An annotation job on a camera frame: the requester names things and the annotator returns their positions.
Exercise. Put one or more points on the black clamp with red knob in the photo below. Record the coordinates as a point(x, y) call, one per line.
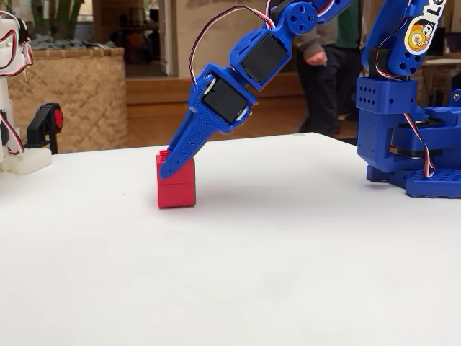
point(41, 122)

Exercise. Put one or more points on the grey stones in planter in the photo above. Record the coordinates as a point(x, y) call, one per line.
point(65, 44)

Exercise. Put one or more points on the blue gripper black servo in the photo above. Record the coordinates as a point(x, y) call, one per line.
point(220, 101)

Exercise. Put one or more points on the woven basket planter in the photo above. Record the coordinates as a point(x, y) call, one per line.
point(72, 97)

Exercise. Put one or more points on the person in grey cardigan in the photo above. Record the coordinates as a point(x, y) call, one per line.
point(324, 97)

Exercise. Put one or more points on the round yellow white sticker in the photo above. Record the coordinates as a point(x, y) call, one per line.
point(419, 36)

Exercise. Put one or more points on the red lego block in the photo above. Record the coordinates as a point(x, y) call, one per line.
point(176, 191)

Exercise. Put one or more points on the green plant stems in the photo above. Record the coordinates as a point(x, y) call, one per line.
point(65, 16)

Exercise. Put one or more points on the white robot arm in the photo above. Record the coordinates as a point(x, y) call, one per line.
point(7, 90)

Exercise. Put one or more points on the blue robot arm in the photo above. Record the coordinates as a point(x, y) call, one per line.
point(381, 119)

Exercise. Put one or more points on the person's right hand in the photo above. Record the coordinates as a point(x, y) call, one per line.
point(316, 58)

